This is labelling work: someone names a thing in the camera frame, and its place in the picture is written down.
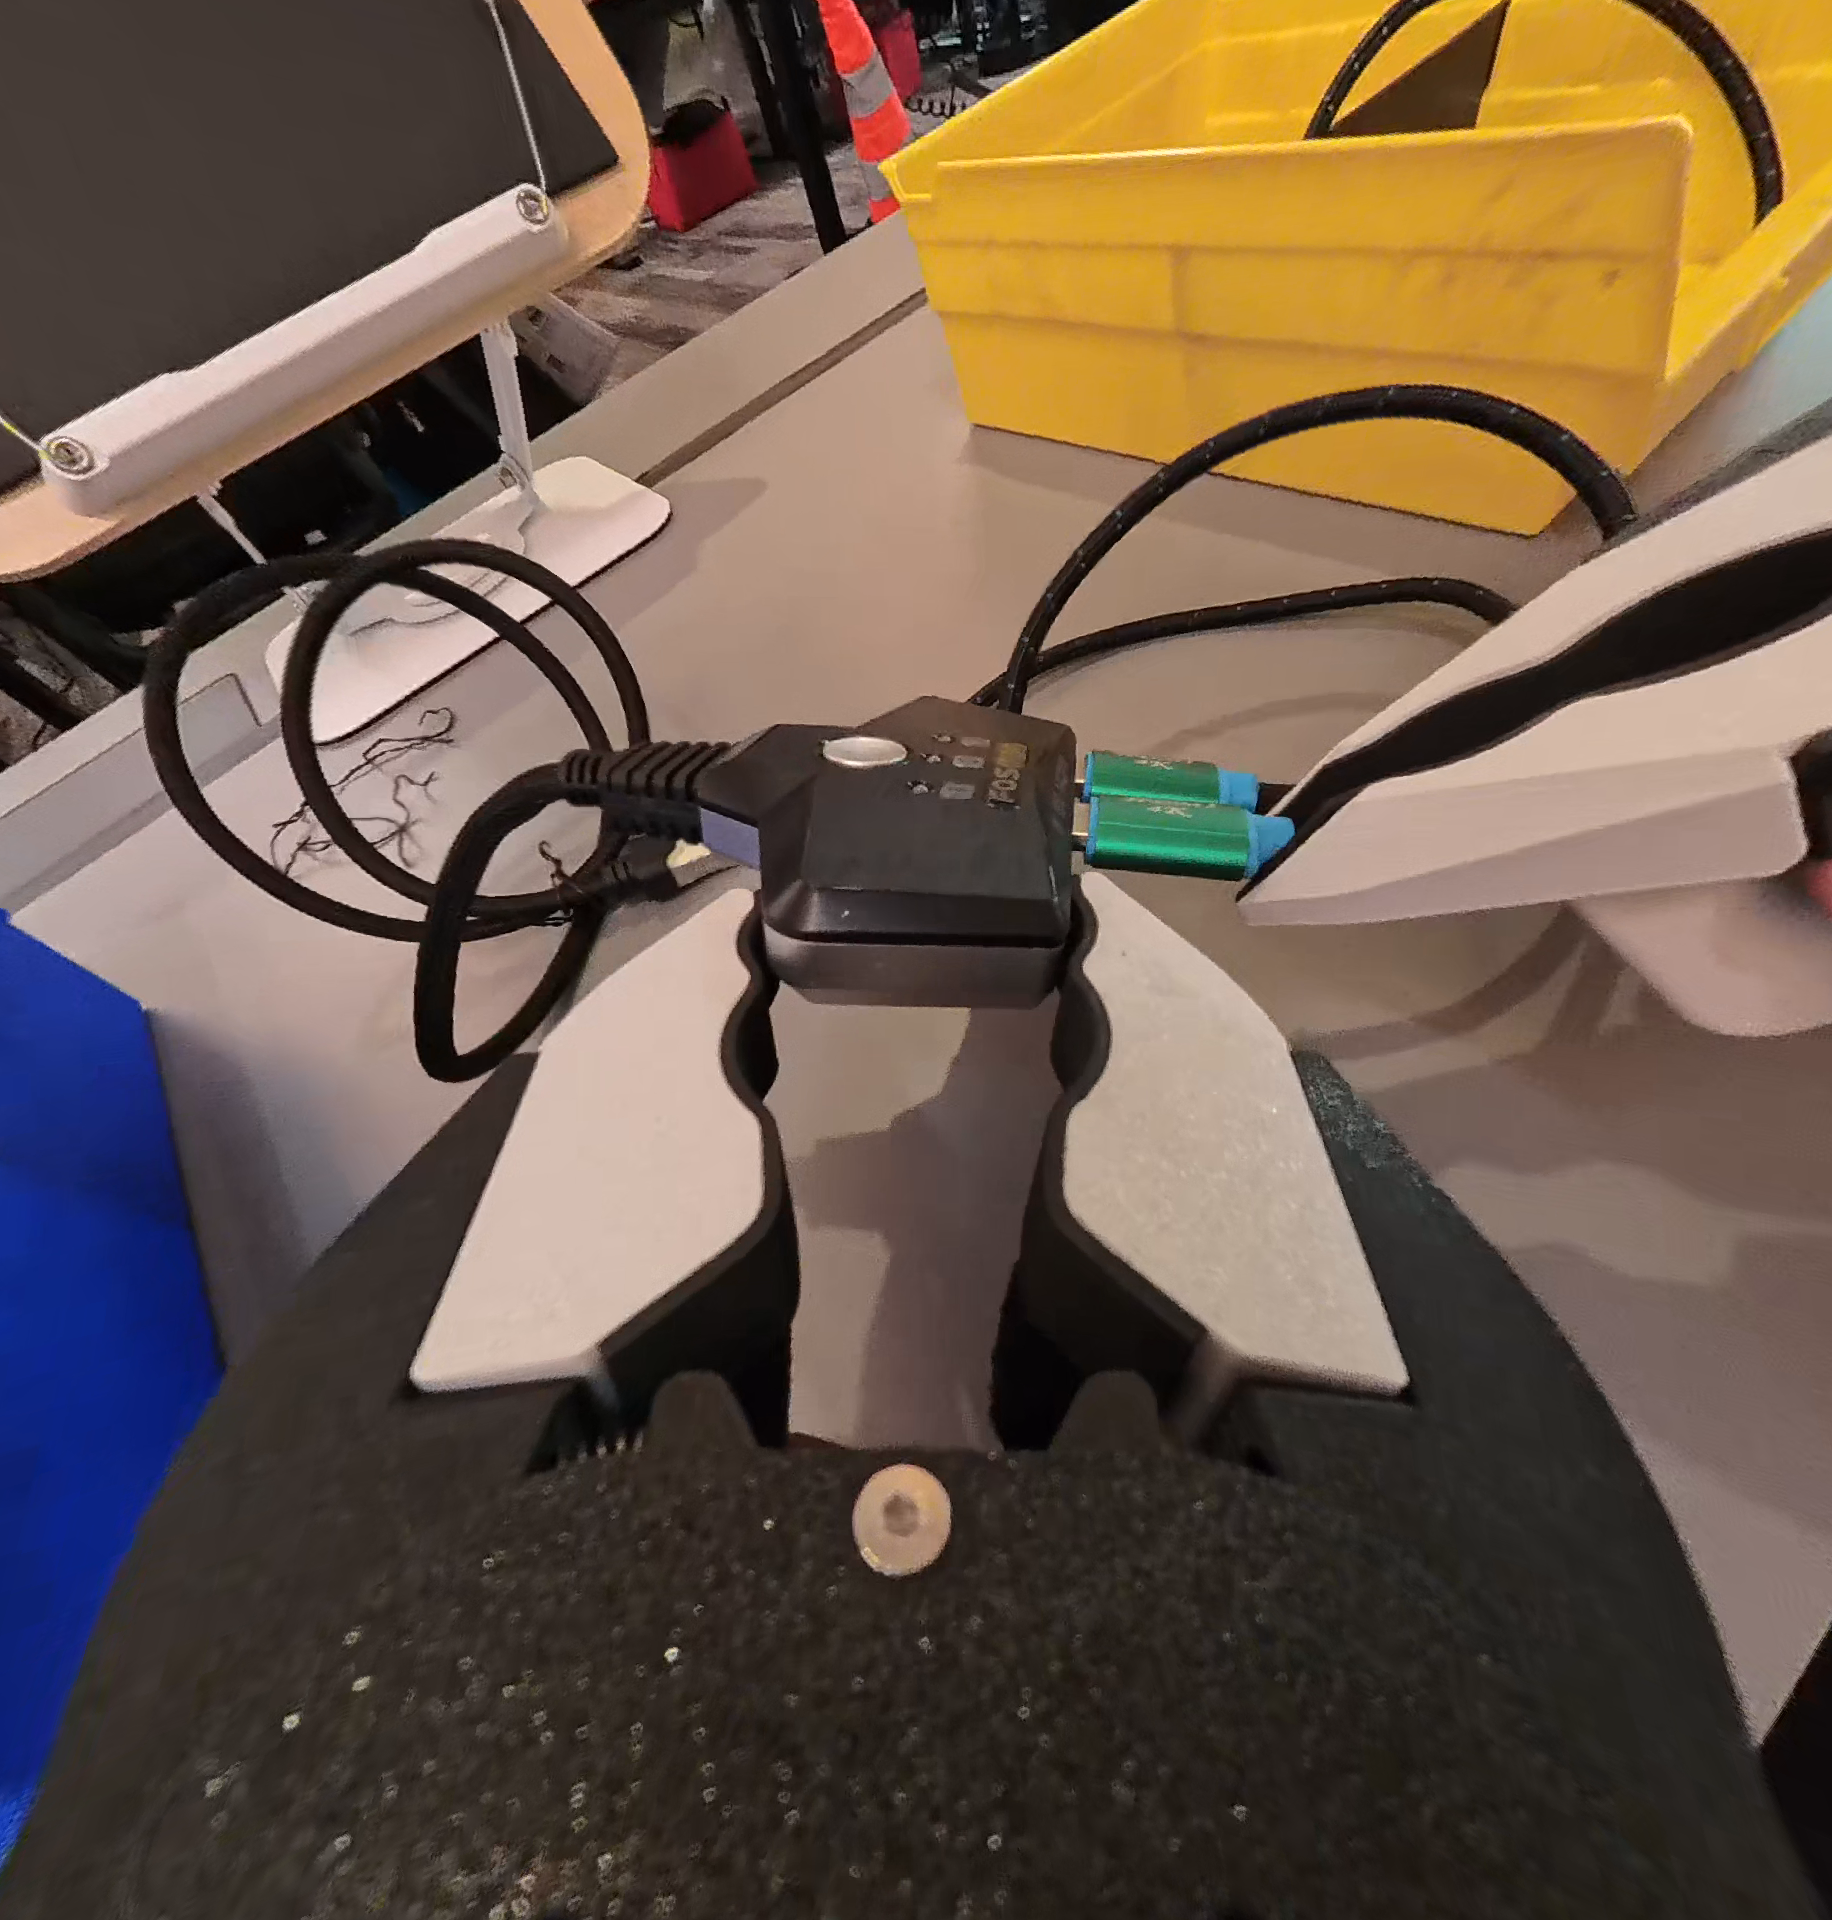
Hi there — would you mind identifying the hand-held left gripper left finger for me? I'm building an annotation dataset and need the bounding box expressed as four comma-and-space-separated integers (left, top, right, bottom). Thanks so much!
409, 901, 805, 1433

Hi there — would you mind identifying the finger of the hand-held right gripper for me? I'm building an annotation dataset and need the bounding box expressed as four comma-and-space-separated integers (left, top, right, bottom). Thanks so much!
1278, 412, 1832, 825
1241, 619, 1832, 1039

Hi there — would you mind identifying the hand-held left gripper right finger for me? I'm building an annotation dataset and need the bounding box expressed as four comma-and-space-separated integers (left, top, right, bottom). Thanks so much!
1002, 901, 1414, 1433

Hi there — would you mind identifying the black braided hdmi cable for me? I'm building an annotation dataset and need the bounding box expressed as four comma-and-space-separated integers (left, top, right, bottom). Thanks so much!
1307, 0, 1790, 225
974, 569, 1524, 893
974, 381, 1634, 825

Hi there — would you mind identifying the yellow plastic bin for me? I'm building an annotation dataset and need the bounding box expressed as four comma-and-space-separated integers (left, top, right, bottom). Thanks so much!
885, 0, 1832, 540

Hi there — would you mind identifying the black hdmi switch with cable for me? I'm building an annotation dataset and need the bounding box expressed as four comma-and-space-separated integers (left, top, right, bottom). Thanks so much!
143, 540, 1086, 1088

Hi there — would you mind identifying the black bin divider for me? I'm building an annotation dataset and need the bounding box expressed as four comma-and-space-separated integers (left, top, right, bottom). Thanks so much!
1407, 0, 1515, 135

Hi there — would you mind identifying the blue plastic bin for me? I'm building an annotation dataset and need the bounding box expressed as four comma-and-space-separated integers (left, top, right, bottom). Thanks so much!
0, 884, 229, 1920

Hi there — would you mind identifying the orange traffic cone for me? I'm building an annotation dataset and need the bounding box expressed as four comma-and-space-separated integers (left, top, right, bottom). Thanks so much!
821, 0, 915, 166

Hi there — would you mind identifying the red box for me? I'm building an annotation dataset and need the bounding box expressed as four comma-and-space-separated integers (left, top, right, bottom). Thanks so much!
649, 97, 764, 233

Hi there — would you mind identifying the wooden-framed black panel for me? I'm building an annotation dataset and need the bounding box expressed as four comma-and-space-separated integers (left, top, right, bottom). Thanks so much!
0, 0, 657, 586

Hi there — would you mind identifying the tangled thin black wire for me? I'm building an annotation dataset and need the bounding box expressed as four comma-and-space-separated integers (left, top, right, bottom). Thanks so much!
341, 708, 613, 907

